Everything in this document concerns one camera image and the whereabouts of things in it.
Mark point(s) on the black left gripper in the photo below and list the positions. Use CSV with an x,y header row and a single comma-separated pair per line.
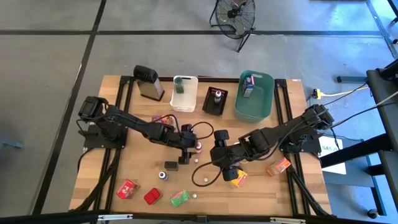
x,y
180,140

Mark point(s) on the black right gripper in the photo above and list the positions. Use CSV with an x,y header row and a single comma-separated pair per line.
x,y
229,157

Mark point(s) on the pink food colouring bottle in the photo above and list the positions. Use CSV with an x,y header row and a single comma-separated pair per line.
x,y
198,147

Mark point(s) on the yellow Corn Pops box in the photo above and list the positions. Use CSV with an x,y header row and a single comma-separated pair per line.
x,y
242,182

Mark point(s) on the purple food colouring bottle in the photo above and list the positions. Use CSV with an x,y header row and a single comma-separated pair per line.
x,y
217,97

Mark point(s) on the small red cereal box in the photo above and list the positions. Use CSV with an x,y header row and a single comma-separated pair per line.
x,y
127,188

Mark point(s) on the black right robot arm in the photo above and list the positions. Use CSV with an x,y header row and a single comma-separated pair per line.
x,y
280,130

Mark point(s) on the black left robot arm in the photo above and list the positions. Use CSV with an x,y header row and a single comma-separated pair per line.
x,y
136,124

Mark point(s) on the pink cereal box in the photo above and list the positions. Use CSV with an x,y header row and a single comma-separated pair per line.
x,y
164,119

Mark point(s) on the blue-capped small bottle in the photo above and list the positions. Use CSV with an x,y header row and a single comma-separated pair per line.
x,y
163,176

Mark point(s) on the white plastic bin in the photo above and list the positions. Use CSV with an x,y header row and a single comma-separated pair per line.
x,y
186,102

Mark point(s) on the black slotted plastic basket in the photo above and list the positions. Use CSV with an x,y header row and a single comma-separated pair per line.
x,y
210,107

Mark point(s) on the small orange box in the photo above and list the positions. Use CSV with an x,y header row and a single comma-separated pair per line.
x,y
278,167

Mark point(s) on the green Apple Jacks box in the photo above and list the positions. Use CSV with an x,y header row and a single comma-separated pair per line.
x,y
179,198

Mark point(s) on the teal plastic bin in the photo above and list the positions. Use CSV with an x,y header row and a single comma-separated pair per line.
x,y
258,109

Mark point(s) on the green-lidded spice jar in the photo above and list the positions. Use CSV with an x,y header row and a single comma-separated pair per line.
x,y
178,87

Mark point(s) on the red flip-top container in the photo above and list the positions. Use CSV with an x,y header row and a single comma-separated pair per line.
x,y
152,196

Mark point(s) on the metal box grater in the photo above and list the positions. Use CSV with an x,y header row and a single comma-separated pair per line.
x,y
149,87

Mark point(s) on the blue Frosted Flakes box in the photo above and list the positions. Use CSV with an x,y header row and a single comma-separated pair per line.
x,y
247,88

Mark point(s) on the white sign green letters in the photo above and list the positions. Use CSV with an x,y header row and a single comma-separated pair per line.
x,y
335,161

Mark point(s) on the black floor fan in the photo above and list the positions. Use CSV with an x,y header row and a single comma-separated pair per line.
x,y
233,14

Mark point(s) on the black front crossbar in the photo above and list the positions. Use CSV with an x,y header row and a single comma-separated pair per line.
x,y
62,217

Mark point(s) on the black caster wheel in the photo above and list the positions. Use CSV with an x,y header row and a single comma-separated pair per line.
x,y
372,213

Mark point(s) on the black work desk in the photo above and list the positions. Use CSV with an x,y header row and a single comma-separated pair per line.
x,y
382,93

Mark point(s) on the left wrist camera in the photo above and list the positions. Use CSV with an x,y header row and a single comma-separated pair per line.
x,y
192,139

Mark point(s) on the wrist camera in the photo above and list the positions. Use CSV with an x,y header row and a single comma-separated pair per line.
x,y
192,139
215,157

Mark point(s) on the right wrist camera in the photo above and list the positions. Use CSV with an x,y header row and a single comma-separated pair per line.
x,y
215,157

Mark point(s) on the black aluminium rig frame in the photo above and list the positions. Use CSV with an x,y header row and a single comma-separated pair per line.
x,y
224,80

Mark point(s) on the grey floor bracket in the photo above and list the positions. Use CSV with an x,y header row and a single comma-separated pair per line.
x,y
14,145

